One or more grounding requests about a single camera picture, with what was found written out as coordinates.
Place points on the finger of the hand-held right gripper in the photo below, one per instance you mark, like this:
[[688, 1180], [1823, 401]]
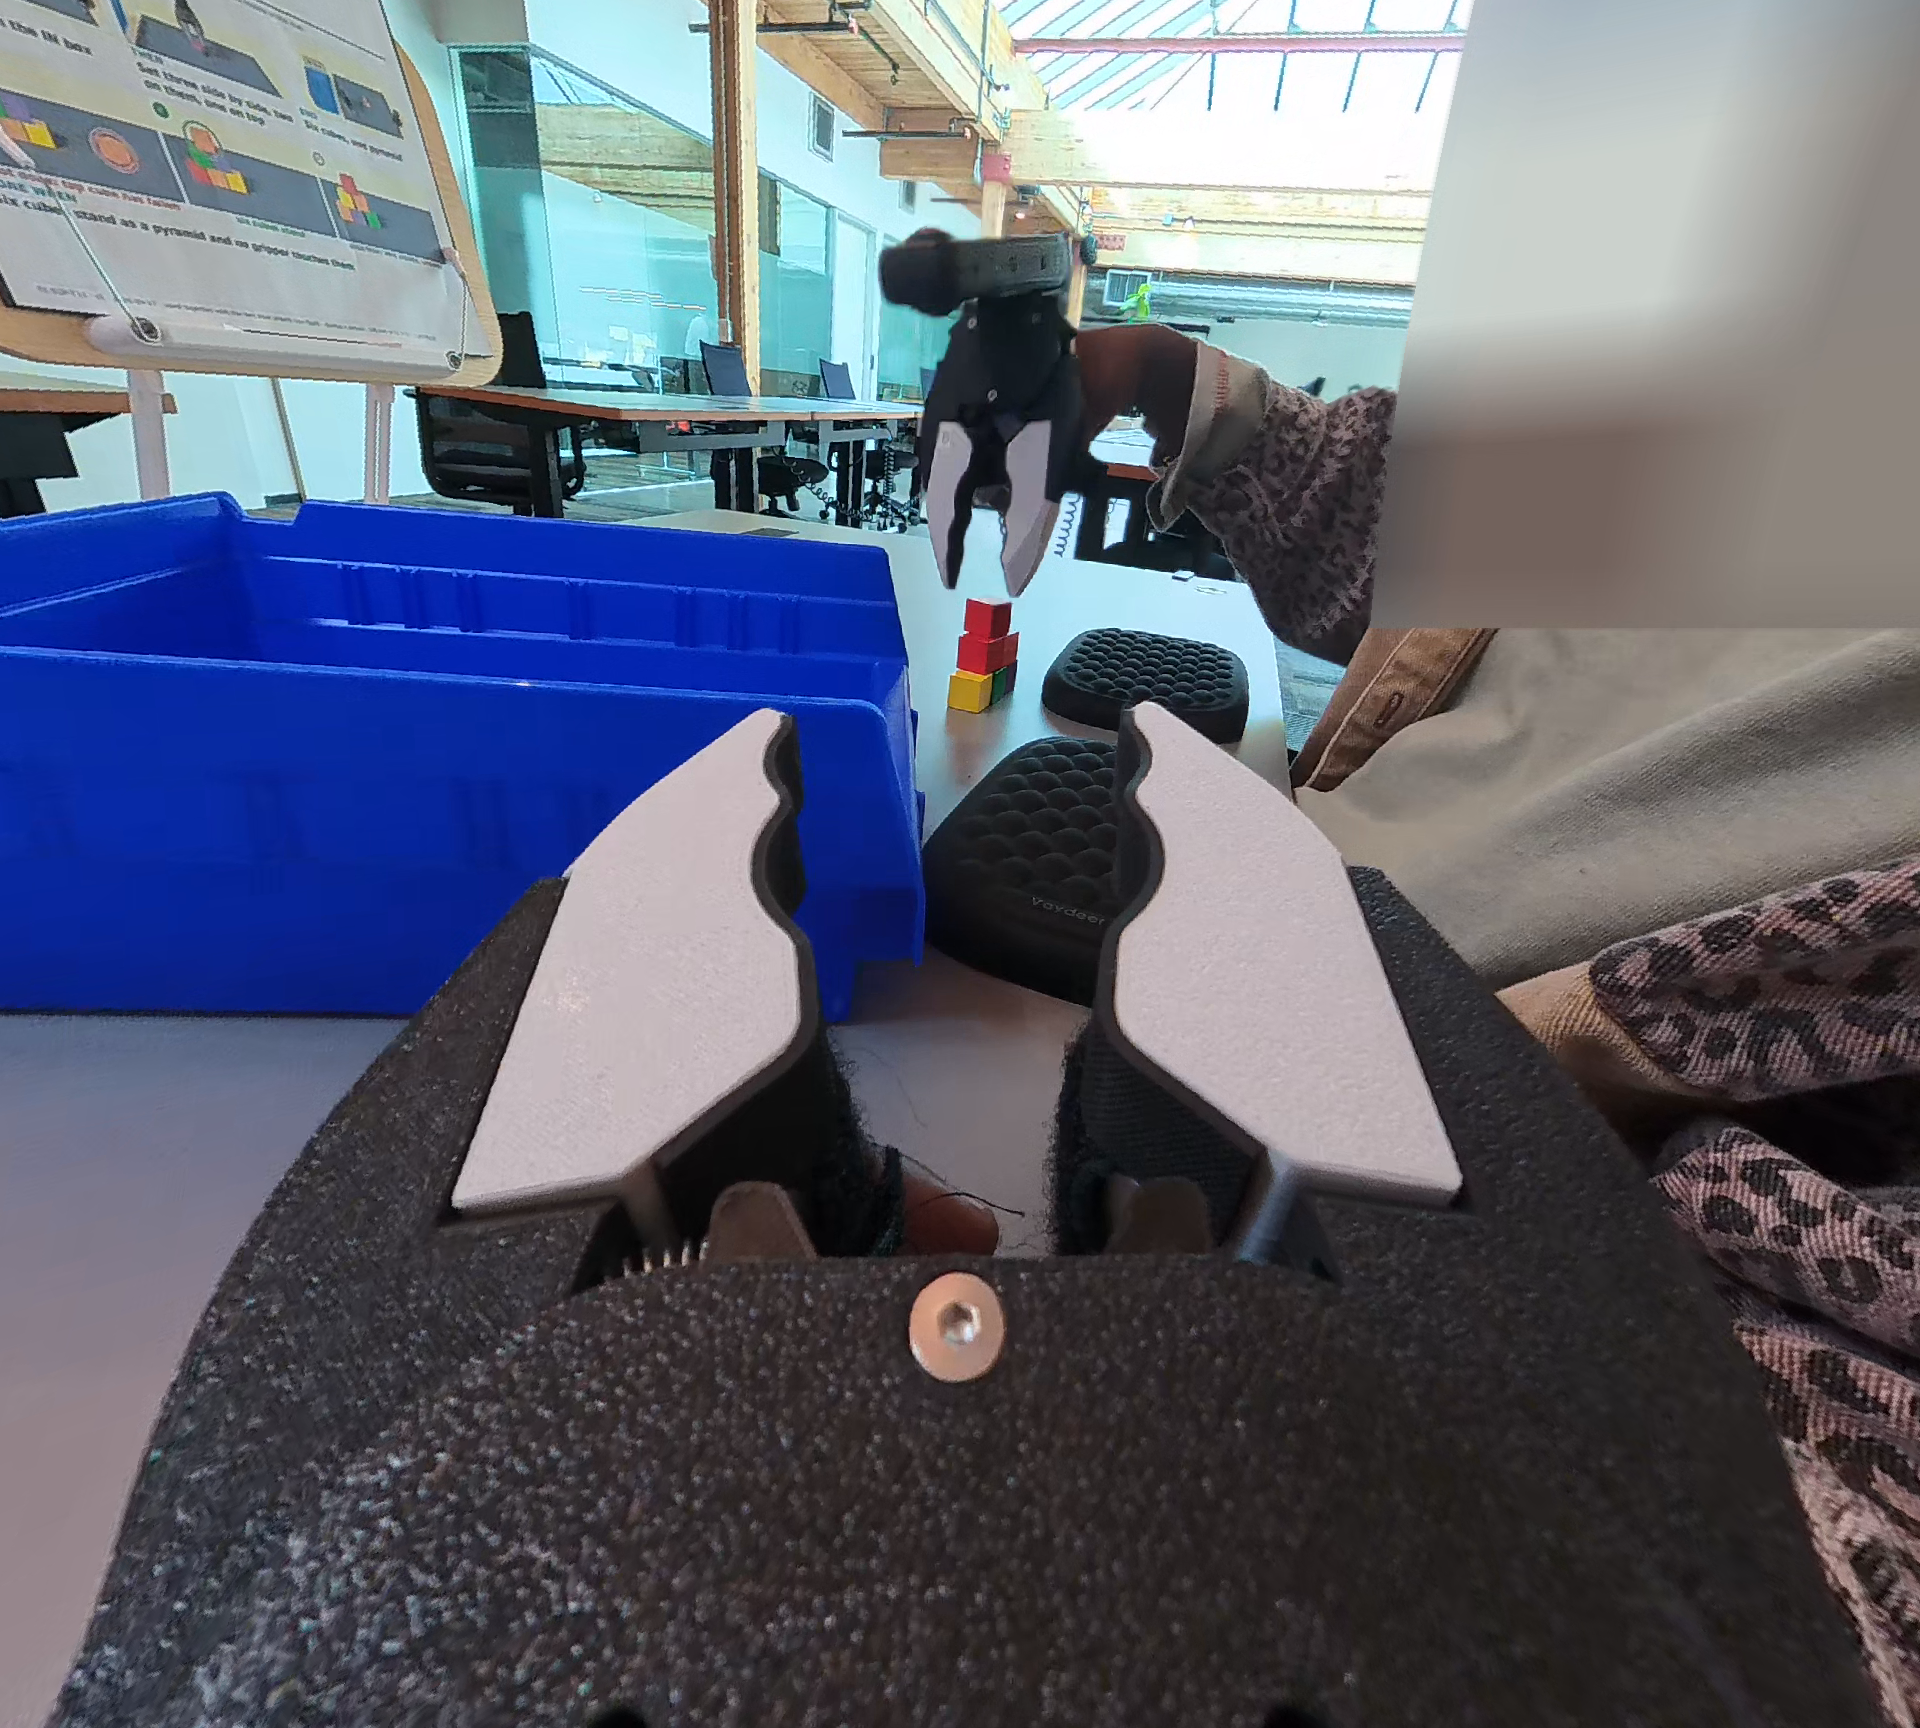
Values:
[[950, 507], [1032, 507]]

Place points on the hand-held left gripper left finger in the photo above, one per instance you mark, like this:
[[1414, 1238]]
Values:
[[661, 996]]

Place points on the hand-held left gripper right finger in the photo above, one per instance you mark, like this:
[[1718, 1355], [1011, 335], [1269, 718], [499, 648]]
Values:
[[1267, 996]]

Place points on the red wooden cube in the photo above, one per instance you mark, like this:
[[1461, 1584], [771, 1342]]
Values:
[[986, 652], [986, 616]]

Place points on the blue plastic bin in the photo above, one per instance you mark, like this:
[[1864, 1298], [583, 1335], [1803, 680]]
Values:
[[376, 829]]

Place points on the person's left forearm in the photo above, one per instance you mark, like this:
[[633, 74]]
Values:
[[1800, 1160]]

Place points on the person's right forearm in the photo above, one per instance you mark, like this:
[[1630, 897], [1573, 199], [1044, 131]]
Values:
[[1290, 498]]

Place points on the long wooden office desk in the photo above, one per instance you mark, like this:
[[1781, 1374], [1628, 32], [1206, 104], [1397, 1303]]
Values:
[[707, 409]]

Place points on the person's right hand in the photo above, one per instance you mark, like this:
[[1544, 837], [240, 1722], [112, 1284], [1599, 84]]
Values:
[[1132, 385]]

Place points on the person's left hand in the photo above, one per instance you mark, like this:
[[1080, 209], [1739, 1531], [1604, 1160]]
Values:
[[950, 1218]]

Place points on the green potted plant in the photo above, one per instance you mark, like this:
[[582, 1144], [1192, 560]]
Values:
[[1143, 298]]

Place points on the yellow wooden cube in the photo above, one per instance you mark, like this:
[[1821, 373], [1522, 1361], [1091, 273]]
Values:
[[972, 690]]

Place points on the black dimpled wrist rest pad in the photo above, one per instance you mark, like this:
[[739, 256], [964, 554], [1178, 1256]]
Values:
[[1147, 680], [1029, 858]]

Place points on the wooden pillar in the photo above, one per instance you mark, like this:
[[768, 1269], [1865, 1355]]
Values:
[[737, 124]]

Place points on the person's beige clothing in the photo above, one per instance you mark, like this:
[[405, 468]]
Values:
[[1621, 770]]

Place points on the black office chair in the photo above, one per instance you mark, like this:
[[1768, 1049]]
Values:
[[494, 441]]

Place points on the white easel with wooden board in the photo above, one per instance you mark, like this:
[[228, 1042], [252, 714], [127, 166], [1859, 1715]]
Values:
[[460, 261]]

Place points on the wooden side table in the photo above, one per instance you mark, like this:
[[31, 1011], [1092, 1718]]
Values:
[[91, 401]]

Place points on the instruction poster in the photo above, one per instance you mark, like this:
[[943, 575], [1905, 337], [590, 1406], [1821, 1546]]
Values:
[[194, 80]]

